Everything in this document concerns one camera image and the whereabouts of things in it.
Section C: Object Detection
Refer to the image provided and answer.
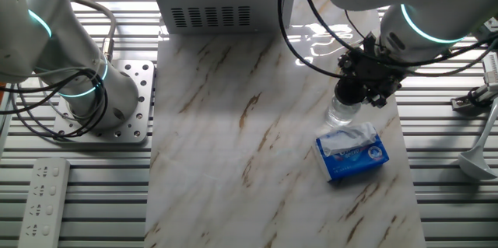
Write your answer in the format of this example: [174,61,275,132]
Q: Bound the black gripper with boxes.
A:
[336,32,409,109]

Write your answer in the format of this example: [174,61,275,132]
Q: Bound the clear glass jar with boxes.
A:
[324,96,362,127]

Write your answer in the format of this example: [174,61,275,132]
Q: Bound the blue tissue pack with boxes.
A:
[312,122,391,182]

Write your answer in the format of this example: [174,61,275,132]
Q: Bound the white marble pattern board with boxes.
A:
[143,0,427,248]

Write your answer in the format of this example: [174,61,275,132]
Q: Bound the white power strip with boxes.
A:
[17,157,72,248]

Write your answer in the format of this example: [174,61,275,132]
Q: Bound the small metal bracket clamp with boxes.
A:
[450,84,498,114]

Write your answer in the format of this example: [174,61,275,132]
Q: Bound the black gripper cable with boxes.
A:
[276,0,498,80]

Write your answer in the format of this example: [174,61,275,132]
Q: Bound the silver finned camera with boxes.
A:
[481,51,498,86]

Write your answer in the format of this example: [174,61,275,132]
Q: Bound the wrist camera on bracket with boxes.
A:
[472,16,498,43]

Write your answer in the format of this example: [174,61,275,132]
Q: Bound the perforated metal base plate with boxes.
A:
[52,59,156,144]

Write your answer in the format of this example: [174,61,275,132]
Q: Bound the black base cable bundle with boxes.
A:
[0,65,112,138]

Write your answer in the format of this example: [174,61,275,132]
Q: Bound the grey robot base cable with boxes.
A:
[65,0,117,62]

